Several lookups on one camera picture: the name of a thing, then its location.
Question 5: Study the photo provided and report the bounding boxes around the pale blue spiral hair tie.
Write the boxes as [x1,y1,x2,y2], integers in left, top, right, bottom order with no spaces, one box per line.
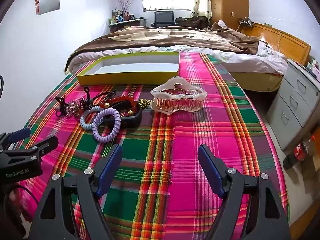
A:
[80,106,105,131]

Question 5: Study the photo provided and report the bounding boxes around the person's left hand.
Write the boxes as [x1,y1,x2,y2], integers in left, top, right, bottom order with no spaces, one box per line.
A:
[4,185,25,233]

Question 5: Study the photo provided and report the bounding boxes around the small boxes on cabinet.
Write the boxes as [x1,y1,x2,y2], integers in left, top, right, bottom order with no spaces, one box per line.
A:
[306,57,320,74]

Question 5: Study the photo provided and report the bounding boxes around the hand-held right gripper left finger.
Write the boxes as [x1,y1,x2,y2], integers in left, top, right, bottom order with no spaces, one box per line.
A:
[29,144,123,240]

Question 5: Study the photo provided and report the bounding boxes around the pink crystal hair ornament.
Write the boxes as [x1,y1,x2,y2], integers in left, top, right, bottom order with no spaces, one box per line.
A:
[65,100,85,117]

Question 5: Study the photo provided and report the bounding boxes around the black oval hair clip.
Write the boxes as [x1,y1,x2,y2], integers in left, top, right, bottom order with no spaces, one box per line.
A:
[102,100,143,128]

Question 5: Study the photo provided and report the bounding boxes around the grey drawer cabinet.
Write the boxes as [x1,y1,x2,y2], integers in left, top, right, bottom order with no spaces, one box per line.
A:
[265,59,320,151]

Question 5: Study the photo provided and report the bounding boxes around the group of bottles and boxes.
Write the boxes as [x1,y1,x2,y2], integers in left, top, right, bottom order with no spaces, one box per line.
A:
[111,9,137,24]

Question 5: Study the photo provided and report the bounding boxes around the gold bead bracelet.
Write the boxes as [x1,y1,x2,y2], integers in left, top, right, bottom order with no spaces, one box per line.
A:
[136,99,152,110]

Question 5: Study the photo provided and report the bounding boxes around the small desk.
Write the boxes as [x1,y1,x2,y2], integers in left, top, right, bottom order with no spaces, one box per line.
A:
[108,17,147,33]

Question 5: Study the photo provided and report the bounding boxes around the floral curtain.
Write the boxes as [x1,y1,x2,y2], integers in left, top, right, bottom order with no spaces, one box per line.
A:
[188,0,212,22]

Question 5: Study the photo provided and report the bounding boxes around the window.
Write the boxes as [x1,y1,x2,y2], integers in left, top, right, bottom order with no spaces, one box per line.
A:
[142,0,189,12]

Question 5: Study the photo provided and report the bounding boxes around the cola bottle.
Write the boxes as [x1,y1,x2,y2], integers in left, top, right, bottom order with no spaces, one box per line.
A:
[283,132,320,170]

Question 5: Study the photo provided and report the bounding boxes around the brown plush blanket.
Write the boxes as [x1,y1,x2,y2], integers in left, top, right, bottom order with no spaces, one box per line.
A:
[65,24,260,72]

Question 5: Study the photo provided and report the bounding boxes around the purple spiral hair tie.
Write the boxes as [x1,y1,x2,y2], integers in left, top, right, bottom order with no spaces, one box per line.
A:
[92,108,121,143]

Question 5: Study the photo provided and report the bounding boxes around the black elastic hair band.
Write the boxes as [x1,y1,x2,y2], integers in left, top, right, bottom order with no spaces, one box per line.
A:
[94,91,117,105]

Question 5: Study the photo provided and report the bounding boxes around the dark clothes pile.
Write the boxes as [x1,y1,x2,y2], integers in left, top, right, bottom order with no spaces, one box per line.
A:
[175,16,210,27]

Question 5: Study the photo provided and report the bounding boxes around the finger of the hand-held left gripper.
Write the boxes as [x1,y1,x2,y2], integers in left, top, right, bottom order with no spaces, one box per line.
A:
[0,128,31,152]
[0,136,59,159]

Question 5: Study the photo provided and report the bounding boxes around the shallow yellow-green cardboard box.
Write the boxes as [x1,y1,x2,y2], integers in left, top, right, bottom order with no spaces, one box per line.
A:
[77,52,180,86]

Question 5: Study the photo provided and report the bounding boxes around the black office chair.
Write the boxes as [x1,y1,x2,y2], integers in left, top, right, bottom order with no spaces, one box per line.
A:
[152,11,175,28]

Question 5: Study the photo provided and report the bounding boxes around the colourful plaid tablecloth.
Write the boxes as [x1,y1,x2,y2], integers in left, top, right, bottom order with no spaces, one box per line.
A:
[15,51,292,240]

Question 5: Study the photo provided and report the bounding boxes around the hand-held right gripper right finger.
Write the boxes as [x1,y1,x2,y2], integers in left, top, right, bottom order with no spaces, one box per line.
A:
[197,144,292,240]

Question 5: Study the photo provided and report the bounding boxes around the decorative dry branches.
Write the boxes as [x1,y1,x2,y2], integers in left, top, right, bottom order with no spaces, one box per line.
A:
[117,0,140,14]

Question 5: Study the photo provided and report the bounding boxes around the wooden headboard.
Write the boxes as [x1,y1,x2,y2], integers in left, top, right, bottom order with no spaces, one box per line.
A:
[241,22,312,65]

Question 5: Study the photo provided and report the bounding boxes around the white floral duvet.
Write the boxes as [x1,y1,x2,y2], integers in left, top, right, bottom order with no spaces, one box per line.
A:
[69,41,288,77]

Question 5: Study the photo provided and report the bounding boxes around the black bow hair tie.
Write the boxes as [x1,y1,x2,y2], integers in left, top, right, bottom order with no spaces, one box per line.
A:
[55,96,69,117]

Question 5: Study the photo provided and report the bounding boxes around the silver wall panel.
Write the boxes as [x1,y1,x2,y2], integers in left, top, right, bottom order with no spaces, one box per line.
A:
[36,0,61,15]

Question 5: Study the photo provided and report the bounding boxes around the bed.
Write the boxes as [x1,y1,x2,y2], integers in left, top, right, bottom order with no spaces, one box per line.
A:
[65,20,313,92]

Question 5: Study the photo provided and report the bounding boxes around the wooden wardrobe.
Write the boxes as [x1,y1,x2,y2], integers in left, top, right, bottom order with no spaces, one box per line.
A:
[209,0,250,29]

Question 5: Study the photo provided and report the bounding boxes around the red bead bracelet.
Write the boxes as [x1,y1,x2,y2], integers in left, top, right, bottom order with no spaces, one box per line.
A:
[99,94,145,117]

